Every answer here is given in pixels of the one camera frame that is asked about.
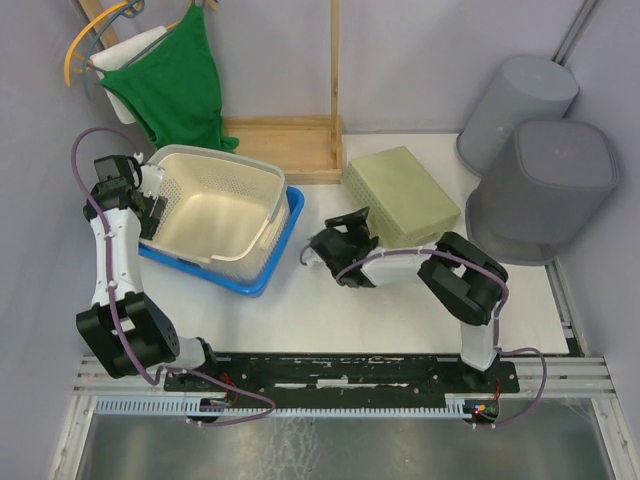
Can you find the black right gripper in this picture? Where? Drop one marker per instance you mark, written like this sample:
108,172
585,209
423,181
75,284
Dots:
356,223

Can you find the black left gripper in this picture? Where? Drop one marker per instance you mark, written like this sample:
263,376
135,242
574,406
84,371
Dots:
154,210

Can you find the blue plastic tub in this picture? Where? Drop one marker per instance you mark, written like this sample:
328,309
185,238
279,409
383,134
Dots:
296,200

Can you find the pale green plastic tray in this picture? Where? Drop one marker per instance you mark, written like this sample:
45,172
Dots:
407,207

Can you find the cream plastic basket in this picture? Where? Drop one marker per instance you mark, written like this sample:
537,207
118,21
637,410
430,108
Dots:
224,214

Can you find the grey slotted laundry basket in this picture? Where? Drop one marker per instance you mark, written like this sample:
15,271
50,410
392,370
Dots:
548,180

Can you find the grey round plastic bin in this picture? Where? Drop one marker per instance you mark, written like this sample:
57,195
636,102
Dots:
523,87

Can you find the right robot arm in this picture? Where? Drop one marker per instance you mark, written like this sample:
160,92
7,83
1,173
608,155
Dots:
470,284

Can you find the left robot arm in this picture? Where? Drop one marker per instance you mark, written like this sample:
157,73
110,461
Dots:
124,328

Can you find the green cloth garment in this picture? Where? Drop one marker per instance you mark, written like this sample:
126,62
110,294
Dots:
174,92

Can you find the white towel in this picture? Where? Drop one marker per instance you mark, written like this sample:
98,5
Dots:
116,56

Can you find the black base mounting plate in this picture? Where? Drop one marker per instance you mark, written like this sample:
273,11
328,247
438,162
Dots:
341,380

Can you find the yellow clothes hanger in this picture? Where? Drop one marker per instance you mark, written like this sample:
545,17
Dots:
70,63

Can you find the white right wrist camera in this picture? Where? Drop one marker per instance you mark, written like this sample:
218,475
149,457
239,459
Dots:
309,257

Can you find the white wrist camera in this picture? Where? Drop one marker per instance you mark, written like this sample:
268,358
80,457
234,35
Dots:
150,176
309,257

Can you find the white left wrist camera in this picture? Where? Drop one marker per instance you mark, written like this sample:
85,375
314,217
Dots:
150,176

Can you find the wooden frame tray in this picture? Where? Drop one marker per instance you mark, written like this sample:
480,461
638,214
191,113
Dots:
308,149

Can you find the wooden slanted post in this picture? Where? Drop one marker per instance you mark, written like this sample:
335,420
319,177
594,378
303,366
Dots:
89,10

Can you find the light blue cable duct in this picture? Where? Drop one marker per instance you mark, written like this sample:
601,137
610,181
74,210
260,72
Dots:
201,408

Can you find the wooden upright post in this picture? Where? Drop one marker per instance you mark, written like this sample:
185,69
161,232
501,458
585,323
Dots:
335,51

